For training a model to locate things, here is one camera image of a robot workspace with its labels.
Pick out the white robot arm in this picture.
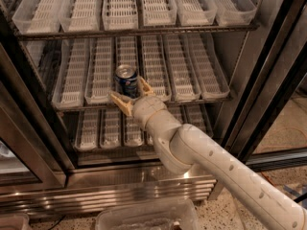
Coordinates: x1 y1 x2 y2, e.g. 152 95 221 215
110 77 307 230

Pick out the clear plastic bin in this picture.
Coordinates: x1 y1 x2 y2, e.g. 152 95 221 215
95 198 201 230

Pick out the clear shelf tray bottom rightmost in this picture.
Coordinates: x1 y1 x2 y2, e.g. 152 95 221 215
185 104 213 137

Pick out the clear shelf tray top leftmost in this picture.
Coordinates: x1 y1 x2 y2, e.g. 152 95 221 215
12 0 63 35

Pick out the clear shelf tray middle leftmost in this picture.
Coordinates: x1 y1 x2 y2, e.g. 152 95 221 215
52 38 89 109

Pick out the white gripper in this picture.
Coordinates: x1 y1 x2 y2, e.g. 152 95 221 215
110 77 166 129

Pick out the blue pepsi can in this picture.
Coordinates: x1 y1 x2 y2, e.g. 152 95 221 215
114 64 138 99

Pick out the clear shelf tray middle rightmost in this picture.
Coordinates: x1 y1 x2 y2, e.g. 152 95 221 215
187 34 230 101

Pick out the fridge glass door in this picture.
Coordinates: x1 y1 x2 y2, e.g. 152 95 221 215
214 0 307 170

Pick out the stainless steel fridge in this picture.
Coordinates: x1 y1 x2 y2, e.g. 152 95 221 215
0 0 307 216

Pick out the clear shelf tray top rightmost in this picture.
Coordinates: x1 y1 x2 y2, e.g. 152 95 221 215
214 0 256 26

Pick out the black stand leg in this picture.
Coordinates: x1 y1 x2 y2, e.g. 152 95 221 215
294 193 307 203

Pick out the small clear container corner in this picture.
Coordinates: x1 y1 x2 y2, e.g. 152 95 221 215
0 214 32 230

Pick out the clear shelf tray bottom leftmost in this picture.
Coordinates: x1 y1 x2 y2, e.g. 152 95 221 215
75 110 99 152

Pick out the orange cable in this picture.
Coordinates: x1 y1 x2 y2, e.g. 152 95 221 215
260 172 276 187

